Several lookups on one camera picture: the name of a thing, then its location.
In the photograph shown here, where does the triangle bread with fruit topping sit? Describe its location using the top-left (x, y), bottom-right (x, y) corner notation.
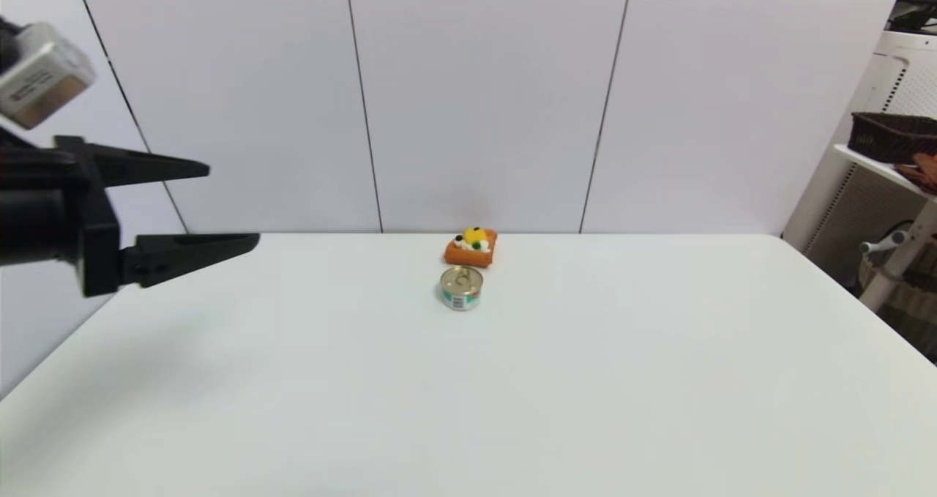
top-left (444, 226), bottom-right (499, 269)

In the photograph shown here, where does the small gold-lid tin can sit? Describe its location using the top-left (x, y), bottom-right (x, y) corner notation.
top-left (439, 265), bottom-right (484, 312)

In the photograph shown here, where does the dark brown wicker basket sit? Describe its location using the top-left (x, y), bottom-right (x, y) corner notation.
top-left (848, 112), bottom-right (937, 165)

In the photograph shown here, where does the white shelf with leg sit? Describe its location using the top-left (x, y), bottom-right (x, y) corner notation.
top-left (833, 144), bottom-right (937, 313)

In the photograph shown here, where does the reddish brown item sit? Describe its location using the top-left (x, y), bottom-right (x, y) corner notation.
top-left (895, 153), bottom-right (937, 196)

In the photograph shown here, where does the black gadget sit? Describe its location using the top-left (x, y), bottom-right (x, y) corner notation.
top-left (884, 0), bottom-right (937, 37)

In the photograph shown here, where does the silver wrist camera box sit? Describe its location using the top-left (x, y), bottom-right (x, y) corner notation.
top-left (0, 21), bottom-right (97, 130)

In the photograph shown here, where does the grey white handle knob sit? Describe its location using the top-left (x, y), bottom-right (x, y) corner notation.
top-left (859, 231), bottom-right (910, 256)

